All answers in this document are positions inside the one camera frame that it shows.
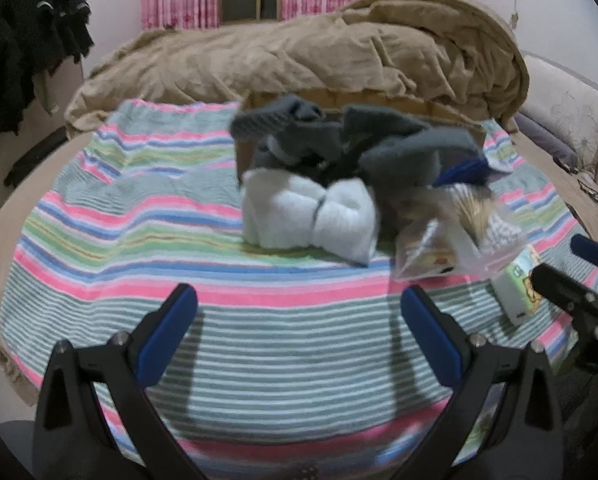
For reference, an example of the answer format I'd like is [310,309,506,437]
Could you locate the small green white carton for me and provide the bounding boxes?
[491,245,542,326]

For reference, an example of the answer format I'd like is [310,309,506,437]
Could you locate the blue tissue pack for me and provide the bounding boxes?
[433,157,491,188]

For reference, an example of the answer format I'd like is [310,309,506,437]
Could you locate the grey fleece glove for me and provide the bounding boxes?
[336,105,484,186]

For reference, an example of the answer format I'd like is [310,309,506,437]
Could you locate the brown cardboard box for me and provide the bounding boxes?
[234,88,488,181]

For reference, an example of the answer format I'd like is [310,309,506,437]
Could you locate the white sock pair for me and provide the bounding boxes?
[241,168,380,266]

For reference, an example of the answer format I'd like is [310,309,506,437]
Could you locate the dark grey sock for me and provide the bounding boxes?
[229,94,343,177]

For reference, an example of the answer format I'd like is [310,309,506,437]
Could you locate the grey pillow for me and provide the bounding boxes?
[515,113,579,174]

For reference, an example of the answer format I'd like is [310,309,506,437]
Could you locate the white embroidered pillow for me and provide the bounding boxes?
[520,54,598,170]

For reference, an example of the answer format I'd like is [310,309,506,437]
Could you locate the striped pastel towel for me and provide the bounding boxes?
[0,97,598,480]

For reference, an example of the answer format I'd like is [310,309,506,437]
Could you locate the tan crumpled duvet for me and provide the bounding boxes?
[64,0,530,136]

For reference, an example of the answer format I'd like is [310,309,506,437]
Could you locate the dark hanging clothes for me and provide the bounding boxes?
[0,0,94,133]

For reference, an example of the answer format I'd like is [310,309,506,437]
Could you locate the cables on bedside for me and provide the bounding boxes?
[552,156,598,201]

